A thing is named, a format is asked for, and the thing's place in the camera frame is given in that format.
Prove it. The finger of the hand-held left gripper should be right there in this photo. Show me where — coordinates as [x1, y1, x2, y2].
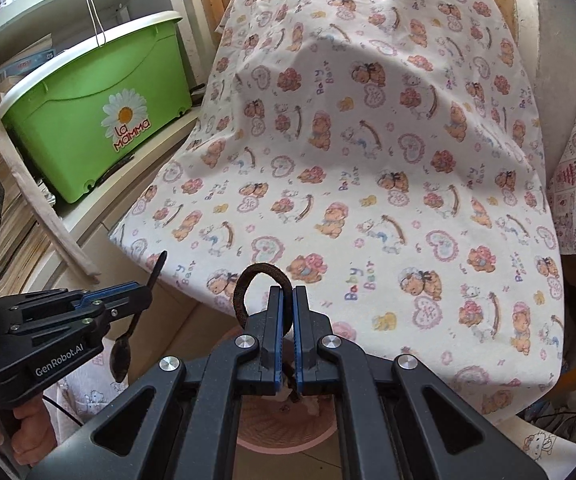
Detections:
[9, 309, 120, 337]
[0, 281, 155, 312]

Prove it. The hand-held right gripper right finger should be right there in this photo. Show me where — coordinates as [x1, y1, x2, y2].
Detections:
[293, 285, 548, 480]

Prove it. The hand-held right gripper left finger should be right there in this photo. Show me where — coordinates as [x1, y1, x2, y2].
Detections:
[28, 285, 287, 480]

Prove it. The black plastic spoon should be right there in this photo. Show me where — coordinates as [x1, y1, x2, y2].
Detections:
[109, 250, 168, 381]

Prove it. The black hair tie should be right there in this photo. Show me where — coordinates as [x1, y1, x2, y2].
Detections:
[233, 263, 296, 342]

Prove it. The pink woven basket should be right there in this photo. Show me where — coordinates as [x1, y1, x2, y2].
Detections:
[212, 325, 339, 454]

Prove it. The person's left hand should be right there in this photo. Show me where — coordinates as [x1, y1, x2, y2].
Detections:
[0, 399, 60, 467]

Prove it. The pink kitten print cloth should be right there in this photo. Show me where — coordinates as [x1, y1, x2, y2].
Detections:
[50, 339, 135, 462]

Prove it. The beige wooden slat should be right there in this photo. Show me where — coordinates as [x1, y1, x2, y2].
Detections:
[0, 82, 102, 284]

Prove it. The bear printed blanket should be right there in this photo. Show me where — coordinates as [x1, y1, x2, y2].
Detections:
[108, 0, 566, 417]

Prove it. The green plastic basket with daisy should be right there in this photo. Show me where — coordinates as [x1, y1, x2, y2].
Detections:
[0, 10, 194, 205]

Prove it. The flat blue box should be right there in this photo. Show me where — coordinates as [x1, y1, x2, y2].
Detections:
[0, 48, 57, 89]

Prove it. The thin metal wire handle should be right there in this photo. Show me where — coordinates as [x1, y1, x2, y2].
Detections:
[80, 0, 108, 47]

